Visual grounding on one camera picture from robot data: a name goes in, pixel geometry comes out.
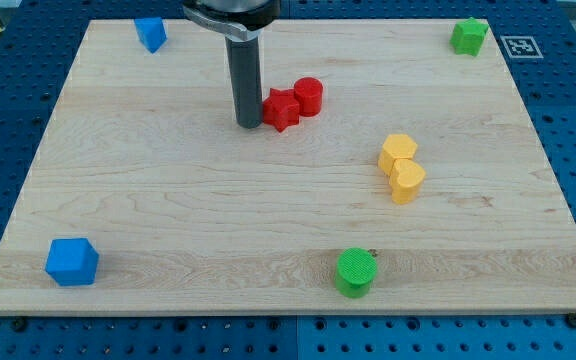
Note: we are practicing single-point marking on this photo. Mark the red cylinder block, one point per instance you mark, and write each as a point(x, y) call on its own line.
point(308, 91)

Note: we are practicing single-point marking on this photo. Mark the white fiducial marker tag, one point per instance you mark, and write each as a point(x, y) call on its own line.
point(521, 47)

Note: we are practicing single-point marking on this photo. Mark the blue triangular block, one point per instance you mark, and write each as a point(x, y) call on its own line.
point(151, 33)

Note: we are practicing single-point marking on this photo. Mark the black screw bottom right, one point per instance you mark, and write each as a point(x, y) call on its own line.
point(570, 320)

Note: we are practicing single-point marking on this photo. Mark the green star block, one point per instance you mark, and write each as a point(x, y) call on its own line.
point(468, 36)

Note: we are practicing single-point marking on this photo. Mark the yellow hexagon block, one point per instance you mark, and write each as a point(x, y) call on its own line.
point(395, 147)

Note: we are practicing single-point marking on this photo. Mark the blue cube block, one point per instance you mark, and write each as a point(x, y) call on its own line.
point(72, 262)

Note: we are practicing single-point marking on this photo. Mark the wooden board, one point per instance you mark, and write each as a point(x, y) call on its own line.
point(193, 215)

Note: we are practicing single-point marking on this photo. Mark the yellow heart block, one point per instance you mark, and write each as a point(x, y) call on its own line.
point(406, 180)

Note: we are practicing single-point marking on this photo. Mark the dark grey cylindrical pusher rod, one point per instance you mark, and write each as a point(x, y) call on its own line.
point(244, 67)

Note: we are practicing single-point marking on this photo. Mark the green cylinder block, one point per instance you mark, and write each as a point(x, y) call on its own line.
point(356, 269)

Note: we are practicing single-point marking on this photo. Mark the red star block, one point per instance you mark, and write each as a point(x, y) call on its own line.
point(281, 109)

